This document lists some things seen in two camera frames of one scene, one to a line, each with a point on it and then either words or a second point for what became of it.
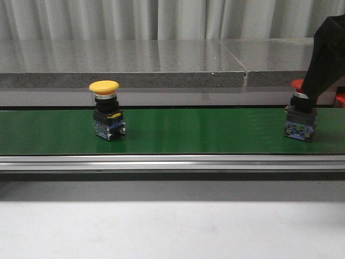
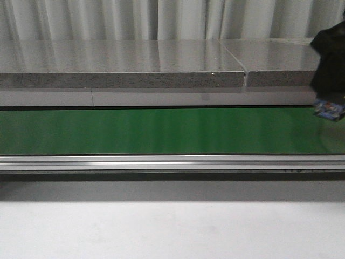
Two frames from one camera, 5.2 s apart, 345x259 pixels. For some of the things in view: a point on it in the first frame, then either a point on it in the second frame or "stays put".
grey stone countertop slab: (223, 72) stays put
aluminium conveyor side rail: (174, 162) stays put
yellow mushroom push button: (108, 119) → (329, 110)
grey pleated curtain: (97, 20) stays put
